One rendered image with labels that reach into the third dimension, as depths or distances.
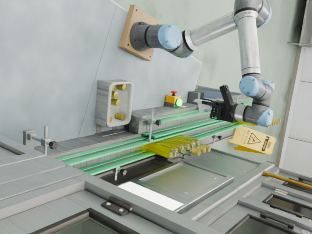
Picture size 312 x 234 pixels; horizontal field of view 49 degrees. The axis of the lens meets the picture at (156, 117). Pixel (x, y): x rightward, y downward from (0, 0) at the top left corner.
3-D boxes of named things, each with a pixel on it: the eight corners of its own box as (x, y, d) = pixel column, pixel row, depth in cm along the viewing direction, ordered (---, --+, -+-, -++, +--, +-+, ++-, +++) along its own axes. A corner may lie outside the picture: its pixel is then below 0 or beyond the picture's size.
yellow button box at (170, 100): (164, 105, 220) (173, 107, 216) (165, 94, 219) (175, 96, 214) (170, 104, 226) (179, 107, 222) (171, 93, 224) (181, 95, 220)
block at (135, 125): (127, 131, 186) (137, 134, 182) (129, 114, 184) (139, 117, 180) (132, 130, 189) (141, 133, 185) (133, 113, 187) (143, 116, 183)
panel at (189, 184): (57, 214, 136) (121, 251, 116) (57, 207, 135) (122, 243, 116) (181, 164, 207) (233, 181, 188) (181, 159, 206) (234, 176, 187)
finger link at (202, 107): (190, 111, 163) (209, 114, 160) (191, 98, 162) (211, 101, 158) (192, 110, 166) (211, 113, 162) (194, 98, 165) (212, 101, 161)
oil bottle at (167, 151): (140, 149, 188) (172, 160, 176) (141, 139, 187) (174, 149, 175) (146, 147, 192) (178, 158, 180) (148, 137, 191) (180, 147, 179)
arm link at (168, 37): (148, 20, 170) (171, 20, 162) (165, 29, 181) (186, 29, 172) (144, 44, 170) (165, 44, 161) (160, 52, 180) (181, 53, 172)
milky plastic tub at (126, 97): (94, 124, 174) (107, 128, 169) (98, 80, 169) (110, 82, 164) (118, 120, 187) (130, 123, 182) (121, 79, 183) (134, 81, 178)
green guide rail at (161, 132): (142, 134, 186) (154, 138, 181) (143, 133, 186) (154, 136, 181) (259, 106, 325) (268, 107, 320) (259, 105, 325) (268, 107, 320)
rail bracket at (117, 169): (100, 175, 167) (120, 185, 159) (101, 162, 165) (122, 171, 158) (106, 173, 170) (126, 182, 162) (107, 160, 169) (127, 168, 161)
